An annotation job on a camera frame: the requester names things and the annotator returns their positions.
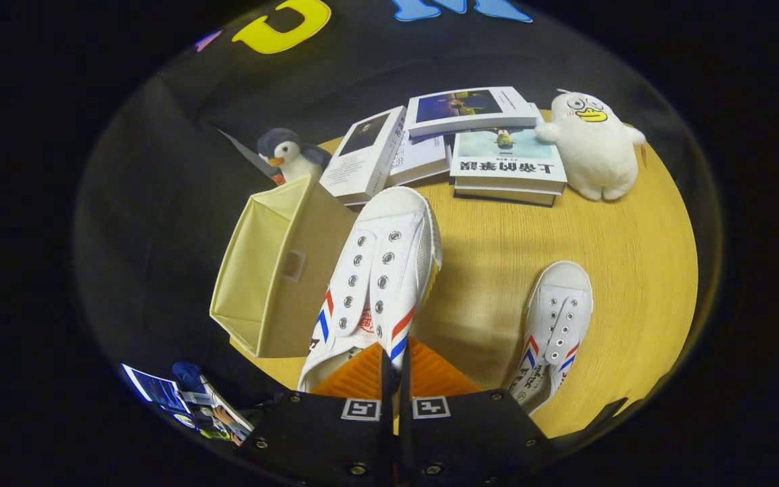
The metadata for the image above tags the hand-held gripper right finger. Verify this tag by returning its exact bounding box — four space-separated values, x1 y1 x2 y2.
400 337 552 487

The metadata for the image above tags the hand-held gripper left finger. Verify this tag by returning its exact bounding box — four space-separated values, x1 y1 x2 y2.
244 342 396 487

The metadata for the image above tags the white striped canvas shoe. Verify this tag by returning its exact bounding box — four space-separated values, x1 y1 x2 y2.
508 260 594 416
297 187 443 394

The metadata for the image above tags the beige fabric storage box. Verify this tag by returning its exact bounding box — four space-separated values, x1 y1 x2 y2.
210 175 361 359

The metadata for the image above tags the plain white book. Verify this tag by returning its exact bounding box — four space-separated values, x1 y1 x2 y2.
387 130 452 187

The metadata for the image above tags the book with portrait cover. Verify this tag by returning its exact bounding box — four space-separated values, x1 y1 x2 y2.
319 106 408 206

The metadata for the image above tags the book with pale green cover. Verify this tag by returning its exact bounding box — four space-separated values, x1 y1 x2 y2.
449 127 568 207

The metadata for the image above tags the penguin plush toy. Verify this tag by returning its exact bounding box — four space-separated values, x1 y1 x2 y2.
256 127 331 185

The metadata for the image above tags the book with blue night cover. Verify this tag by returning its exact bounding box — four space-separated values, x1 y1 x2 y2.
404 86 539 138

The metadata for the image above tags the white duck plush toy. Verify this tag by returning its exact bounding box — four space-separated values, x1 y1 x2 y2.
535 89 647 202

